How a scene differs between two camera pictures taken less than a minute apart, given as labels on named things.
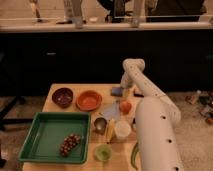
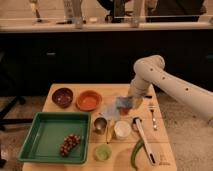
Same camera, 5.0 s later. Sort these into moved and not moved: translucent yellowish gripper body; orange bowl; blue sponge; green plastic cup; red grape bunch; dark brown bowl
Moved: translucent yellowish gripper body; blue sponge
Not moved: green plastic cup; dark brown bowl; orange bowl; red grape bunch
